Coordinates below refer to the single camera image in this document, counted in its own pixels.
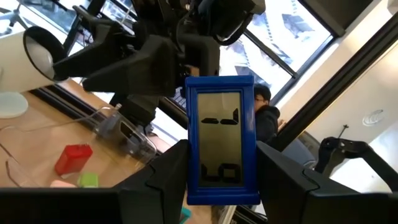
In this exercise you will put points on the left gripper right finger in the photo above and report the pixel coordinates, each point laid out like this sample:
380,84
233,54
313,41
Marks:
286,193

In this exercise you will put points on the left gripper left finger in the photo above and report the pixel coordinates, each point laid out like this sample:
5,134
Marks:
161,193

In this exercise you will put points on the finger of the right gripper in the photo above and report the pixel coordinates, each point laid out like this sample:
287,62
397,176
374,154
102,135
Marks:
146,71
102,49

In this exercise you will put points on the green and white plug adapter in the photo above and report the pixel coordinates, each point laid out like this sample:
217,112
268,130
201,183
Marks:
88,180

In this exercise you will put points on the blue digital clock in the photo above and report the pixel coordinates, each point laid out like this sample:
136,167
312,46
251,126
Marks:
220,140

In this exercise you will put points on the red charger block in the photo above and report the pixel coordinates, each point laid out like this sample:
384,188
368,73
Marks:
73,160

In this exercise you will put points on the pink charger block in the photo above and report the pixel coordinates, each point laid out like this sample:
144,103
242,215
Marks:
62,184

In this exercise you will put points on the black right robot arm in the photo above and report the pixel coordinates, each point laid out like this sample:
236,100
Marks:
136,109

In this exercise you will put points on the black jointed stand arm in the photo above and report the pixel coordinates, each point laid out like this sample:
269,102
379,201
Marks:
342,147

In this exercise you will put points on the office chair base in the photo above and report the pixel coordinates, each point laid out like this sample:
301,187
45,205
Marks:
14,17

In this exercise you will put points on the clear plastic bin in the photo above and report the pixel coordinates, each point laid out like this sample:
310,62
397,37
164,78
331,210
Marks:
133,143

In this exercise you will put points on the person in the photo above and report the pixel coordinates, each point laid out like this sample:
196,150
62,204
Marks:
265,121

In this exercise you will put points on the white round wall fixture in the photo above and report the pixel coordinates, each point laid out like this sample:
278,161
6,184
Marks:
373,117

